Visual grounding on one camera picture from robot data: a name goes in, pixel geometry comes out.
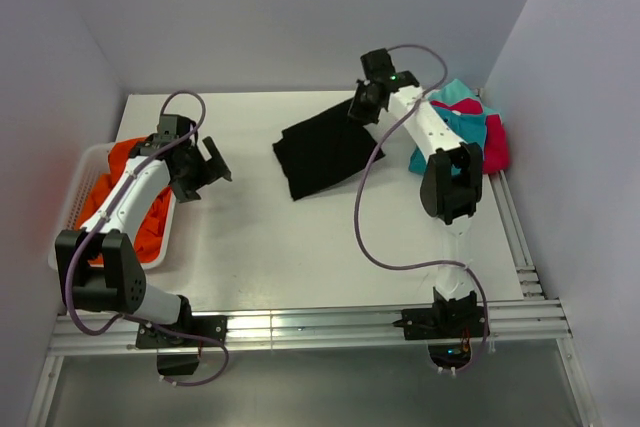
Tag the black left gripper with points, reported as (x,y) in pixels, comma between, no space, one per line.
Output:
(211,170)

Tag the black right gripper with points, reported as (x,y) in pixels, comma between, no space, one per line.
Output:
(356,112)

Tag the black t-shirt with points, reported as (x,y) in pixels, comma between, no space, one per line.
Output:
(323,151)

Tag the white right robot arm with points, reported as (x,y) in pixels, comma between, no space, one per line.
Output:
(450,190)

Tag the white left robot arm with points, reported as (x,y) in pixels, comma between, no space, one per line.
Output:
(98,267)

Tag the orange shirt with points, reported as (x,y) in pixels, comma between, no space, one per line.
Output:
(149,238)

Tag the light turquoise shirt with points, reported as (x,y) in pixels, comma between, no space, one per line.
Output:
(452,93)

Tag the white plastic basket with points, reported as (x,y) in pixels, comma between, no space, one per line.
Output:
(91,165)

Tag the teal shirt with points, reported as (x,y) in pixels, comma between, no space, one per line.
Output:
(470,127)

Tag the magenta shirt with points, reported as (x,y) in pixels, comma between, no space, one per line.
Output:
(496,156)

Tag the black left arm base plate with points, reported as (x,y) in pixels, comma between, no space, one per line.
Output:
(199,331)

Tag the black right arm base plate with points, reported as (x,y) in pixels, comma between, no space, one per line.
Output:
(435,323)

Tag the aluminium rail frame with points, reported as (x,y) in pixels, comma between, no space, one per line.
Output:
(318,303)

